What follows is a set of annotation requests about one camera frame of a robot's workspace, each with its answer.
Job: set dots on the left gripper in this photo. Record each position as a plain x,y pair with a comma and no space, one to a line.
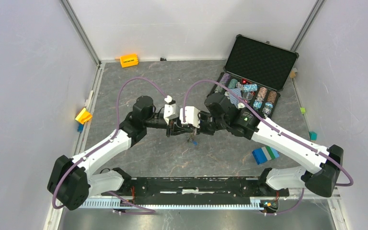
175,130

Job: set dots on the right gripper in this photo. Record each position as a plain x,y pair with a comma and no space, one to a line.
201,130

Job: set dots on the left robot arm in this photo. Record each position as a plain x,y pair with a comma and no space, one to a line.
73,180

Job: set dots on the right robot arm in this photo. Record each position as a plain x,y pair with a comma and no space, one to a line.
319,166

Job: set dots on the blue green brick stack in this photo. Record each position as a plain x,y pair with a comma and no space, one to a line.
264,154

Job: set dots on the orange toy block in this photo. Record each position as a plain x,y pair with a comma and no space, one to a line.
129,60

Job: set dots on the black poker chip case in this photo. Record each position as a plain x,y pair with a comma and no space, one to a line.
259,71

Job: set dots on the yellow orange block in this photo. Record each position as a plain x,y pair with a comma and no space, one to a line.
83,116

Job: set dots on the small blue block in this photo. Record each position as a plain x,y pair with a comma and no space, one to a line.
80,128

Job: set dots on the tan cube by case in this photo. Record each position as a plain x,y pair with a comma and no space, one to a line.
293,73

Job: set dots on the teal cube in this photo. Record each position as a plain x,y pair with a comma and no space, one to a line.
313,135

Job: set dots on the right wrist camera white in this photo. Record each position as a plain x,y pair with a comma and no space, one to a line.
189,116

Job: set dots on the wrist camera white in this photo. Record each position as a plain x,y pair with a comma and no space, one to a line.
189,116
171,110

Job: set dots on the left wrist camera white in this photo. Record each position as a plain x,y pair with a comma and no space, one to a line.
171,110

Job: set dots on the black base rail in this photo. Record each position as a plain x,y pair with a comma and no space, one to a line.
232,190

